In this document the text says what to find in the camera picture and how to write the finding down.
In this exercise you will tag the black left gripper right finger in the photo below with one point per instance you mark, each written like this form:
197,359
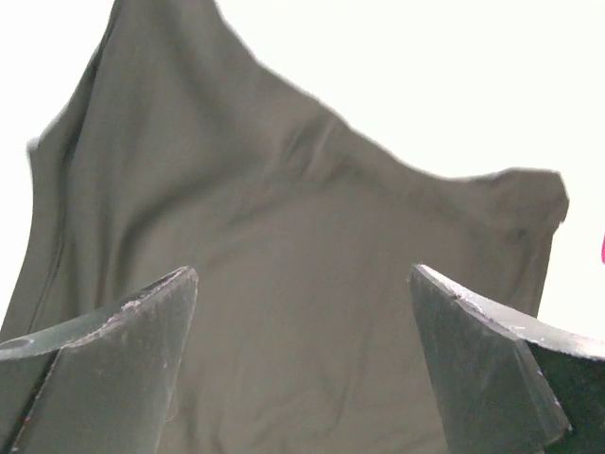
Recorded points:
504,381

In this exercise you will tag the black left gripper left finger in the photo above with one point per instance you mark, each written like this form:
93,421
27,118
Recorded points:
100,383

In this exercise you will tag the black t shirt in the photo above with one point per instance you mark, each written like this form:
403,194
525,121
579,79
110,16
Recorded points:
178,148

